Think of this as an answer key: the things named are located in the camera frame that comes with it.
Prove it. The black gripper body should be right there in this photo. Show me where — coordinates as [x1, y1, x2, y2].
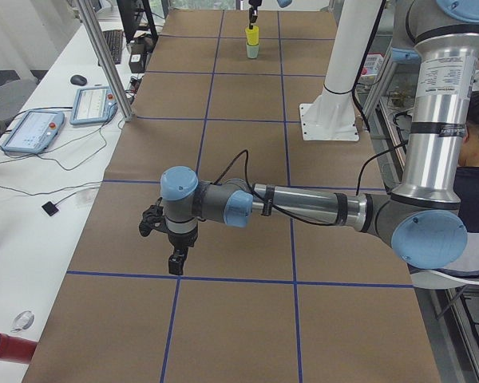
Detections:
[248, 0, 261, 9]
[168, 229, 198, 251]

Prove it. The yellow plastic cup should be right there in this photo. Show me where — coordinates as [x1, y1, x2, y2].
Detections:
[245, 26, 259, 46]

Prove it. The pale green cup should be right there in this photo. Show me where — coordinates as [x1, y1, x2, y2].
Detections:
[246, 44, 259, 59]

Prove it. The black box with label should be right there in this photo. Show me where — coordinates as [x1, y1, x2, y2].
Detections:
[129, 38, 148, 73]

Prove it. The black monitor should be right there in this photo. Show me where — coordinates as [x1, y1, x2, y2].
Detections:
[117, 0, 158, 42]

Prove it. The small black square pad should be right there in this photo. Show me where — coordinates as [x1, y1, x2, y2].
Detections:
[42, 201, 59, 216]

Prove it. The black keyboard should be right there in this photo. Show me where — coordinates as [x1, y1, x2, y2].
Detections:
[103, 30, 123, 64]

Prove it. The far teach pendant tablet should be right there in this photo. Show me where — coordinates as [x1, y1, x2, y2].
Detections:
[69, 86, 117, 125]

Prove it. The teach pendant tablet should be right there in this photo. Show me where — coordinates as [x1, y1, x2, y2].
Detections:
[69, 86, 117, 125]
[2, 110, 65, 154]

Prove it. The near teach pendant tablet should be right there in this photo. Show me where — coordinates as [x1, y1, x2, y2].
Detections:
[2, 110, 65, 154]

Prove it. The black computer mouse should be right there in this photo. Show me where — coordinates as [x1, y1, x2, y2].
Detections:
[69, 74, 88, 86]

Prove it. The red cylinder bottle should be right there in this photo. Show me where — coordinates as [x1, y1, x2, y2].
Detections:
[0, 333, 38, 364]

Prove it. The white chair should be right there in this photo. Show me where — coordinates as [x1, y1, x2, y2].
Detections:
[410, 270, 479, 290]

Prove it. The white camera pillar stand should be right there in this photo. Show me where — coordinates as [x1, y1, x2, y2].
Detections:
[299, 0, 384, 142]

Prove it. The aluminium frame post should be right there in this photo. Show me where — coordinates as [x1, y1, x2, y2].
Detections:
[76, 0, 133, 122]

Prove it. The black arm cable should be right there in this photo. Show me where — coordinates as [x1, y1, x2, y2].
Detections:
[215, 149, 408, 227]

